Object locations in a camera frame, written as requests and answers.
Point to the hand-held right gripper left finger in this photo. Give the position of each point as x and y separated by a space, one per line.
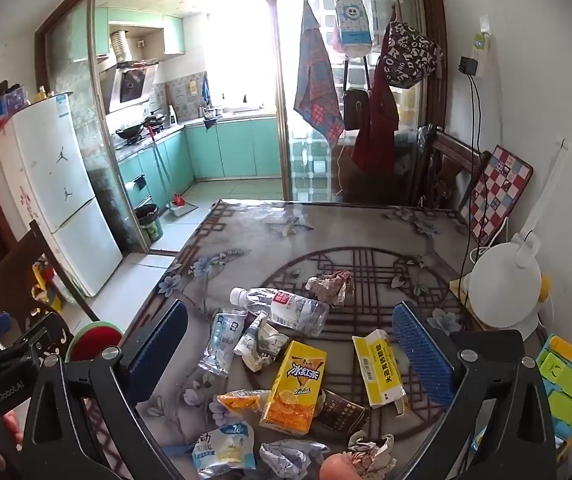
158 355

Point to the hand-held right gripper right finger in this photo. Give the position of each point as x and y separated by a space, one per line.
423 357

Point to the yellow white tissue packet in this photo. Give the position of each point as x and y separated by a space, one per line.
378 375

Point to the red bucket with green rim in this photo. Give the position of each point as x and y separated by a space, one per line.
93 340

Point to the orange white snack wrapper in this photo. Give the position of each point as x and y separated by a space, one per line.
240 402

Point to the dark brown cigarette box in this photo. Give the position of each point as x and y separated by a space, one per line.
341 412

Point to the silver pink wrapper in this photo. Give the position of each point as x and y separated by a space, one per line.
372 452

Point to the white blue drink pouch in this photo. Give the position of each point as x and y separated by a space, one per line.
223 449

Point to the grey paper ball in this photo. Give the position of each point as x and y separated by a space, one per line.
333 286

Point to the clear plastic water bottle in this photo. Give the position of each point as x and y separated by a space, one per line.
281 307

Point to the yellow tea carton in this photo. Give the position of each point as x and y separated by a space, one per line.
293 385

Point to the silver foil wrapper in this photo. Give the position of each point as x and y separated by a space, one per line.
291 457

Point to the black shoulder bag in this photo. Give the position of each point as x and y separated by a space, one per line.
356 106

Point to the person's left hand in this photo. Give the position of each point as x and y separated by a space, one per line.
12 425

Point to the dark carved wooden chair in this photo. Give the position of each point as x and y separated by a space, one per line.
26 280

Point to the yellow toy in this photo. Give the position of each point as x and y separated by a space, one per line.
43 285

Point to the white desk fan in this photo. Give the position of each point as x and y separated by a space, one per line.
503 285

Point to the dark kitchen waste bin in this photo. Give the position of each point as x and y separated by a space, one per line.
148 221

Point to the white dustpan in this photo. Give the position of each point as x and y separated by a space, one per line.
182 208

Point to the white refrigerator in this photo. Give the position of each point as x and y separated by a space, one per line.
53 185

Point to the red checkered seat cushion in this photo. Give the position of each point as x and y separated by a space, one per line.
498 190

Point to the brown wooden chair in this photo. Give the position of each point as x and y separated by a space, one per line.
446 170

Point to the teal kitchen cabinets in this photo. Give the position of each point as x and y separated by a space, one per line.
226 147

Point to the black wok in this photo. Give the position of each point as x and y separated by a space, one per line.
131 132

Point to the dark red hanging apron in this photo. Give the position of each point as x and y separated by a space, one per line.
376 127

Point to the steel range hood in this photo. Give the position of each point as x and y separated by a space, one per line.
131 82

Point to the plaid hanging cloth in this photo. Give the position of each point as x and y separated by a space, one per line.
316 95

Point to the black power adapter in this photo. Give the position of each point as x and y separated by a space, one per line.
468 67

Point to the black white patterned bag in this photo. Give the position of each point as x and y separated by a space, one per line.
408 55

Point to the white blue hanging bag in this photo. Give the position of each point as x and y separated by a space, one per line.
353 25

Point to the white wall power strip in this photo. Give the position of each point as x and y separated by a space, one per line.
481 46

